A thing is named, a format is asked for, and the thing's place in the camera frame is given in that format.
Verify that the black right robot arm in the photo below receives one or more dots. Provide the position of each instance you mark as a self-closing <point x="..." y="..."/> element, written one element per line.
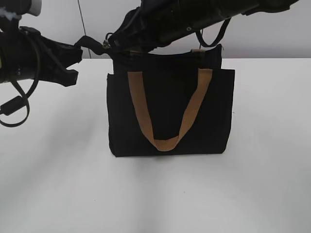
<point x="158" y="23"/>

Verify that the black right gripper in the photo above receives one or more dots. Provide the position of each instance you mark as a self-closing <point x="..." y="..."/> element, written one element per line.
<point x="138" y="31"/>

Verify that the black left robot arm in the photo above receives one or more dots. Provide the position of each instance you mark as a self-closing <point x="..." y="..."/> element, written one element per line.
<point x="26" y="54"/>

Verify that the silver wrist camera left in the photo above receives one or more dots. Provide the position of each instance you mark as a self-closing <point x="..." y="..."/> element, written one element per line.
<point x="16" y="8"/>

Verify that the black tote bag tan handles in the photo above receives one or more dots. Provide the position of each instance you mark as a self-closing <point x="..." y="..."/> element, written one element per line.
<point x="170" y="104"/>

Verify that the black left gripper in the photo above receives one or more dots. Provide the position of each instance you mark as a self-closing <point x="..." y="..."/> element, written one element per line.
<point x="56" y="57"/>

